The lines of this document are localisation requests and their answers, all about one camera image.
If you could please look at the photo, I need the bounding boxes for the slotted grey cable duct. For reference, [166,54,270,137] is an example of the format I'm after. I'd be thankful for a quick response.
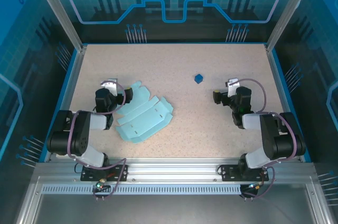
[41,184,242,195]

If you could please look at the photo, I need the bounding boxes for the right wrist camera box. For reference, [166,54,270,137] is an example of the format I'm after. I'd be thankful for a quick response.
[225,78,241,97]

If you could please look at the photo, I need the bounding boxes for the aluminium table side rail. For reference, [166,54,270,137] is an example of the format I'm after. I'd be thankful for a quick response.
[43,45,88,163]
[265,44,304,163]

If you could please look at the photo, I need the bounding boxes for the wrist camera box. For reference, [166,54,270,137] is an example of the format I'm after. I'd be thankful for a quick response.
[101,78,118,97]
[225,78,241,97]

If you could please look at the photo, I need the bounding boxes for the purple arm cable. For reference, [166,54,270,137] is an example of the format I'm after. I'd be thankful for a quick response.
[228,78,304,201]
[67,79,130,201]

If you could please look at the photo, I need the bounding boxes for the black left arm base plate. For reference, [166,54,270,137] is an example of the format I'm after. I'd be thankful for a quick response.
[80,164,129,182]

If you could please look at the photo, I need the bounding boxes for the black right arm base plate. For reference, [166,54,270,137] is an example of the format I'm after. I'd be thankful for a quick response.
[219,164,269,182]

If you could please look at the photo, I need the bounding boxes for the aluminium mounting rail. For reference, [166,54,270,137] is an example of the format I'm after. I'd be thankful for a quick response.
[34,157,315,184]

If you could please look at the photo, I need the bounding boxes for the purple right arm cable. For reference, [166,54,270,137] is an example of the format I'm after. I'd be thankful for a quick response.
[228,78,304,201]

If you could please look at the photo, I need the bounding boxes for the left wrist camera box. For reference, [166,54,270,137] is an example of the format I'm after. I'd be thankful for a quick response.
[101,78,118,97]

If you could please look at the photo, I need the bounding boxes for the aluminium frame post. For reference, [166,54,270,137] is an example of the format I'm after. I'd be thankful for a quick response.
[265,0,319,52]
[29,0,88,52]

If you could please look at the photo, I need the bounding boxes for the light blue paper box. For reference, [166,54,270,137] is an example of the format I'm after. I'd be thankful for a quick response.
[115,81,174,144]

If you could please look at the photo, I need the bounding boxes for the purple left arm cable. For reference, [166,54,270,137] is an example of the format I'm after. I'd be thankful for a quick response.
[67,79,130,201]

